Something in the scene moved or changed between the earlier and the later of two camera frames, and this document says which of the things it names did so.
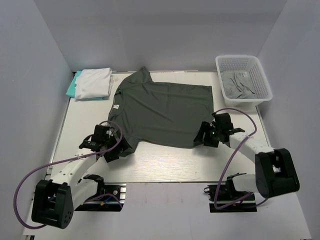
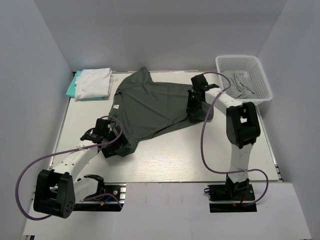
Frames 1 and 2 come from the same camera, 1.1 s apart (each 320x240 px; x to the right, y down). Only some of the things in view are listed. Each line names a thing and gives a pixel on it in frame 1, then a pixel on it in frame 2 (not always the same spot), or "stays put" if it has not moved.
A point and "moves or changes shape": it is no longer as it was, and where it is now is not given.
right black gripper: x=206 y=127 -> x=191 y=107
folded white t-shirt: x=94 y=83 stays put
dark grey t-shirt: x=166 y=114 moves or changes shape
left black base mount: x=112 y=199 stays put
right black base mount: x=227 y=194 stays put
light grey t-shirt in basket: x=237 y=85 stays put
